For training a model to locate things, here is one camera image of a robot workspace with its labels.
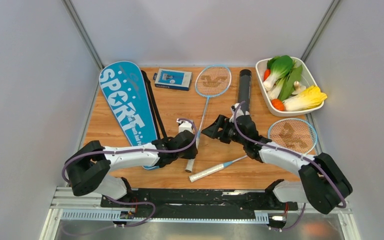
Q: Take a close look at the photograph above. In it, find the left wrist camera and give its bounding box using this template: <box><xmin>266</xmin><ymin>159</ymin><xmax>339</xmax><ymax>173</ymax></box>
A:
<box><xmin>176</xmin><ymin>118</ymin><xmax>194</xmax><ymax>134</ymax></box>

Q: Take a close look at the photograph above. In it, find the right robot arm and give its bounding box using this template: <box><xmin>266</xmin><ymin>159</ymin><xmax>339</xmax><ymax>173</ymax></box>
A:
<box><xmin>201</xmin><ymin>115</ymin><xmax>353</xmax><ymax>215</ymax></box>

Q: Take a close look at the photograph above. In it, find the blue product box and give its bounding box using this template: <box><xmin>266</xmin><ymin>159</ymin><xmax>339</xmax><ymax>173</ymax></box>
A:
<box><xmin>153</xmin><ymin>68</ymin><xmax>193</xmax><ymax>91</ymax></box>

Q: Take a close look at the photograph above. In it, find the black shuttlecock tube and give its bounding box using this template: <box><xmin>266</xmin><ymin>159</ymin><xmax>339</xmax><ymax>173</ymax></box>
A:
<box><xmin>237</xmin><ymin>69</ymin><xmax>252</xmax><ymax>112</ymax></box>

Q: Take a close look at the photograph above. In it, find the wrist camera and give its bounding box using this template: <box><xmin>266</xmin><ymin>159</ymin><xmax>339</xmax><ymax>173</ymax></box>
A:
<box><xmin>176</xmin><ymin>118</ymin><xmax>194</xmax><ymax>134</ymax></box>
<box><xmin>229</xmin><ymin>103</ymin><xmax>250</xmax><ymax>123</ymax></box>

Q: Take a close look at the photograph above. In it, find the blue racket bag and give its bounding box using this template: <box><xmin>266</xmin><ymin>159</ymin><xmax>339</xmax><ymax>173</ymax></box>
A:
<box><xmin>98</xmin><ymin>60</ymin><xmax>168</xmax><ymax>171</ymax></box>

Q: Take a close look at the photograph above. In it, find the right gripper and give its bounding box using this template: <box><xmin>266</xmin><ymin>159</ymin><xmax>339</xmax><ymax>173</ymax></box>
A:
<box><xmin>201</xmin><ymin>114</ymin><xmax>247</xmax><ymax>146</ymax></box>

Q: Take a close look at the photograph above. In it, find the green bok choy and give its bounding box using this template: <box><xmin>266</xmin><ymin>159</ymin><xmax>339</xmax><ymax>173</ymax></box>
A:
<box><xmin>263</xmin><ymin>55</ymin><xmax>294</xmax><ymax>91</ymax></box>

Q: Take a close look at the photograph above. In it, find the yellow cabbage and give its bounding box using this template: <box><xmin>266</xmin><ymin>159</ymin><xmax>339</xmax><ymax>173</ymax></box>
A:
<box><xmin>282</xmin><ymin>85</ymin><xmax>328</xmax><ymax>112</ymax></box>

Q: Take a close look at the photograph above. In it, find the orange carrot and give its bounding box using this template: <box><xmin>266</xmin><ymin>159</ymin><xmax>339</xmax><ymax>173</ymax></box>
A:
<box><xmin>271</xmin><ymin>98</ymin><xmax>285</xmax><ymax>112</ymax></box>
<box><xmin>263</xmin><ymin>69</ymin><xmax>271</xmax><ymax>81</ymax></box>

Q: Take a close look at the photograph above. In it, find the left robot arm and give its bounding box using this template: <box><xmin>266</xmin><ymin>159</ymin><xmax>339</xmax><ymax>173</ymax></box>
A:
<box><xmin>61</xmin><ymin>130</ymin><xmax>198</xmax><ymax>207</ymax></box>

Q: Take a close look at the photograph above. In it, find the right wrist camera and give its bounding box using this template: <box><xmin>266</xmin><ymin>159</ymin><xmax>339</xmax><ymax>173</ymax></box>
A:
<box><xmin>229</xmin><ymin>103</ymin><xmax>250</xmax><ymax>123</ymax></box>

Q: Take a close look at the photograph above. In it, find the orange carrot back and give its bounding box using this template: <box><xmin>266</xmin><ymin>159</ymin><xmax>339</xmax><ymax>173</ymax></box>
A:
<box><xmin>263</xmin><ymin>69</ymin><xmax>271</xmax><ymax>81</ymax></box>

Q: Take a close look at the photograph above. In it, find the white mushroom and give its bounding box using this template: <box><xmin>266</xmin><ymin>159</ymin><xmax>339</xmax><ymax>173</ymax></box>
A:
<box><xmin>291</xmin><ymin>81</ymin><xmax>307</xmax><ymax>96</ymax></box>

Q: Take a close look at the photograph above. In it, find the orange carrot front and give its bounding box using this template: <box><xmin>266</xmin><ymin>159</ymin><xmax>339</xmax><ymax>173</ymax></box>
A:
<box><xmin>271</xmin><ymin>98</ymin><xmax>285</xmax><ymax>112</ymax></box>

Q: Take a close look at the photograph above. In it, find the blue racket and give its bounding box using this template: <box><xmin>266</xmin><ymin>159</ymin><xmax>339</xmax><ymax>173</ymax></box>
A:
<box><xmin>184</xmin><ymin>64</ymin><xmax>233</xmax><ymax>174</ymax></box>
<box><xmin>188</xmin><ymin>117</ymin><xmax>318</xmax><ymax>184</ymax></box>

